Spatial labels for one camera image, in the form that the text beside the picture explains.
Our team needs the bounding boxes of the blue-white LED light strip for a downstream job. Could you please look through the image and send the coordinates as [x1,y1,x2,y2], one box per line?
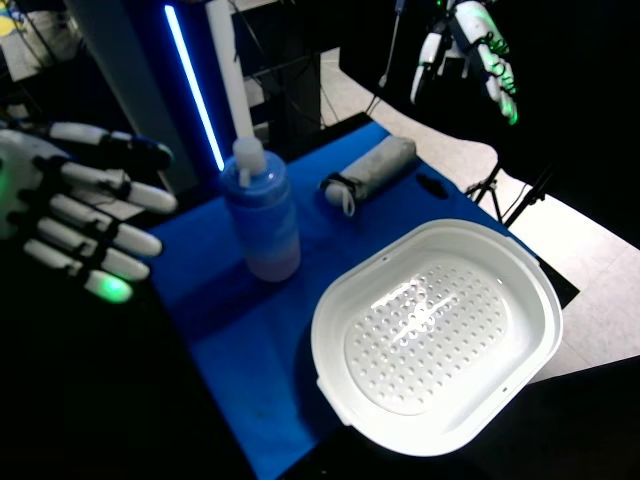
[163,3,226,172]

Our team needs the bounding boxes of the grey square column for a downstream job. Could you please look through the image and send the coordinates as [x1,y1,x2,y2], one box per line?
[64,0,199,194]

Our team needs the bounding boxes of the black tripod stand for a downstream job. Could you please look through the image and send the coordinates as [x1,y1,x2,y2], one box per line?
[464,162,556,229]

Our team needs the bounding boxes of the white round pole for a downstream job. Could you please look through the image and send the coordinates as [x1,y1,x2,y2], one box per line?
[205,0,257,141]

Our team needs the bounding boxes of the blue table cloth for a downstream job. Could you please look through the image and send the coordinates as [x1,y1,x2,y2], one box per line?
[144,121,539,480]

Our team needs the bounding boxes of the black backdrop curtain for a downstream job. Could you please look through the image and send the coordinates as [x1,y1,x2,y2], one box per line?
[339,0,640,241]

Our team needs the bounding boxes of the thin grey hanging cable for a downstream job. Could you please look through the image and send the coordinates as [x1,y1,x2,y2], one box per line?
[378,0,404,89]

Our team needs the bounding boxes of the small black flat object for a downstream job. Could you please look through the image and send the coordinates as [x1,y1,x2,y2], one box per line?
[415,172,450,200]

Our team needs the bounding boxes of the white perforated plastic basin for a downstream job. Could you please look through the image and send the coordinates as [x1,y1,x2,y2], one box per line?
[309,218,565,445]

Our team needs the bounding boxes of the black metal frame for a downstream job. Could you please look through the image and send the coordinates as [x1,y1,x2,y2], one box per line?
[232,0,324,131]

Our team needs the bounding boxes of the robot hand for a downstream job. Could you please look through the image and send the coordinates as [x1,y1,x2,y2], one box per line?
[0,121,180,305]
[408,0,521,127]

